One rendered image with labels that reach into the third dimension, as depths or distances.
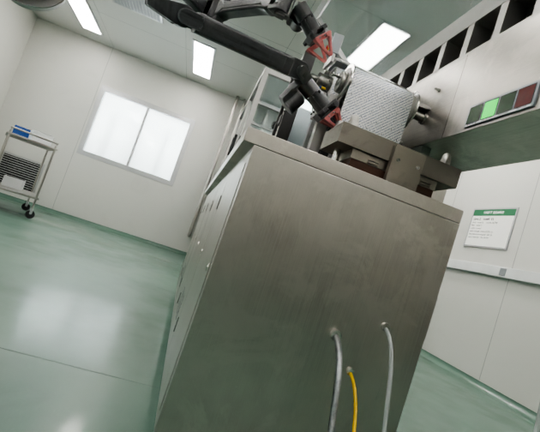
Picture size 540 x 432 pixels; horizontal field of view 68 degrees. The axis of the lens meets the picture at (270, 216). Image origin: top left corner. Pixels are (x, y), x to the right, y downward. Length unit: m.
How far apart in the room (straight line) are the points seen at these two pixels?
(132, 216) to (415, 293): 6.02
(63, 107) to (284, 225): 6.45
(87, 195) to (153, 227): 1.14
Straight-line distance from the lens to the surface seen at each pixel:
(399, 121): 1.50
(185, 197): 6.84
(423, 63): 1.90
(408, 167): 1.23
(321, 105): 1.37
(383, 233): 1.14
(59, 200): 7.12
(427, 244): 1.21
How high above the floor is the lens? 0.63
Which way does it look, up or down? 4 degrees up
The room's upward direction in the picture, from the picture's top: 19 degrees clockwise
